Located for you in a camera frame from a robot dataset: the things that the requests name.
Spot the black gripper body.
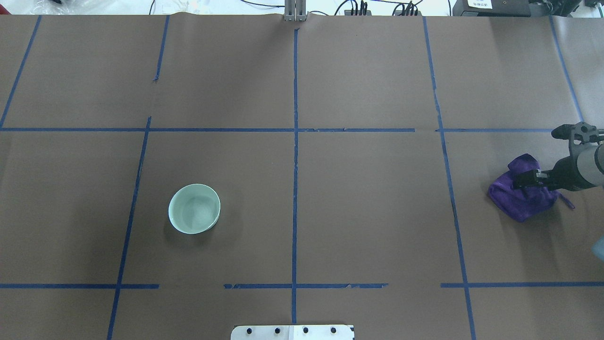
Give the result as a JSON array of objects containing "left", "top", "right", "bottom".
[{"left": 547, "top": 156, "right": 581, "bottom": 191}]

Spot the purple cloth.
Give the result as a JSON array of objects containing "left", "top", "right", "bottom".
[{"left": 487, "top": 153, "right": 576, "bottom": 222}]

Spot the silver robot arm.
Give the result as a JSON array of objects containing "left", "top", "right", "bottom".
[{"left": 512, "top": 144, "right": 604, "bottom": 191}]

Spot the black computer box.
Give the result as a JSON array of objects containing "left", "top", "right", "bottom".
[{"left": 452, "top": 0, "right": 559, "bottom": 17}]

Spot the black power strip right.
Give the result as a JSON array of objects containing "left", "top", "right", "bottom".
[{"left": 391, "top": 1, "right": 421, "bottom": 17}]

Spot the black power strip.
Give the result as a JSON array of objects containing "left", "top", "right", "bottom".
[
  {"left": 339, "top": 0, "right": 371, "bottom": 17},
  {"left": 391, "top": 1, "right": 421, "bottom": 17}
]

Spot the black power strip left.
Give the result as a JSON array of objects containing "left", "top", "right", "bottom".
[{"left": 339, "top": 0, "right": 371, "bottom": 17}]

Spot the light green bowl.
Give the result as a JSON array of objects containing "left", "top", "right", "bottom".
[{"left": 168, "top": 184, "right": 221, "bottom": 235}]

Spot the grey aluminium frame post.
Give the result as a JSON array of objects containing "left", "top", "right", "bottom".
[{"left": 284, "top": 0, "right": 308, "bottom": 22}]

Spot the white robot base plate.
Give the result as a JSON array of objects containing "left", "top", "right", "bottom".
[{"left": 230, "top": 324, "right": 355, "bottom": 340}]

